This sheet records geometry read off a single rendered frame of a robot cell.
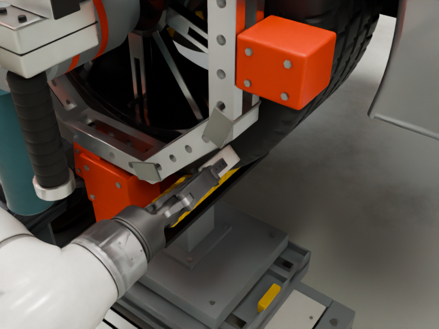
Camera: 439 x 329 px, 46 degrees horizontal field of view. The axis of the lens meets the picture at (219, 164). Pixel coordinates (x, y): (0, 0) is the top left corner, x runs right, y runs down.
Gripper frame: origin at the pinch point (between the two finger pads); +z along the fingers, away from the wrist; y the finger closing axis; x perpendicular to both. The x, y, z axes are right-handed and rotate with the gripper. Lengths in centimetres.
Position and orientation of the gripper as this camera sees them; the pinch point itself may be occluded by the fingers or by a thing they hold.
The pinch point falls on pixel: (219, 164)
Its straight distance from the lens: 78.7
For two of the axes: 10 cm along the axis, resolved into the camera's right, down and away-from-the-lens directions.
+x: -5.7, -8.1, -1.1
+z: 5.9, -5.0, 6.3
